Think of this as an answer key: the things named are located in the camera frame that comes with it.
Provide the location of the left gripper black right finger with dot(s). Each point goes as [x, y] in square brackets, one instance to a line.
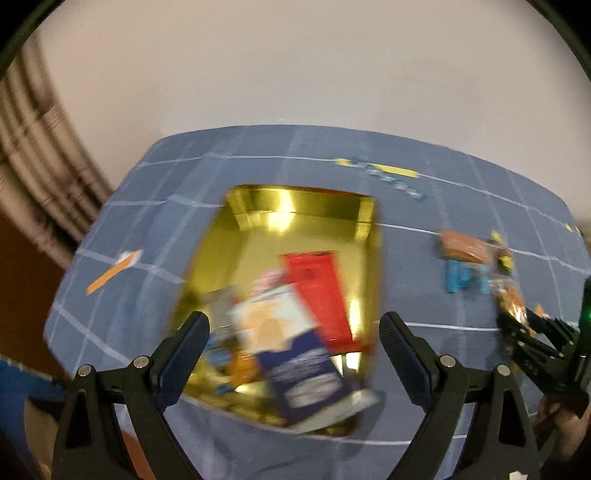
[500, 443]

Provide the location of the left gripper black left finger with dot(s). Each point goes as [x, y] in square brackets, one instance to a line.
[89, 443]

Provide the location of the twisted dough snack packet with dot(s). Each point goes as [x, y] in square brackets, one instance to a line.
[509, 300]

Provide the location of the yellow edged clear snack packet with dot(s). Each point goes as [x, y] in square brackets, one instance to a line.
[504, 260]

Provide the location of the brown cake snack packet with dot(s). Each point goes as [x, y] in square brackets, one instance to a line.
[464, 248]

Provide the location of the orange snack packet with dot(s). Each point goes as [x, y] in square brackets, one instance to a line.
[243, 368]

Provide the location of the navy white cracker packet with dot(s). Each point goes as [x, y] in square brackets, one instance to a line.
[278, 329]

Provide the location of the red snack packet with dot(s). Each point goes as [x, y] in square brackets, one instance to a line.
[316, 279]

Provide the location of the pink patterned snack packet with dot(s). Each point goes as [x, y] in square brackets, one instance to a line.
[268, 280]

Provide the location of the clear dark seed packet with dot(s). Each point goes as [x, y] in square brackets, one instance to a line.
[220, 304]

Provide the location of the person right hand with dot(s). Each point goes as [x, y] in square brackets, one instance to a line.
[571, 429]

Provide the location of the orange white tape marker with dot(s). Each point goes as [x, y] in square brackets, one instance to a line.
[126, 260]
[540, 312]

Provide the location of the small blue snack packet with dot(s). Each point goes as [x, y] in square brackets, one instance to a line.
[466, 275]

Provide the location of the blue grid tablecloth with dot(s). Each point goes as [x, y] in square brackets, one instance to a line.
[168, 198]

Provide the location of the brown wooden door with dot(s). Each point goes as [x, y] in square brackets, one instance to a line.
[29, 281]

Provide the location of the orange white tape marker left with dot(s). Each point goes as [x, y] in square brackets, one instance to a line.
[126, 260]

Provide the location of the beige curtain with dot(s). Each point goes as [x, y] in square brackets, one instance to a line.
[51, 190]

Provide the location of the red gold toffee tin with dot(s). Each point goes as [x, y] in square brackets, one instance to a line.
[258, 224]

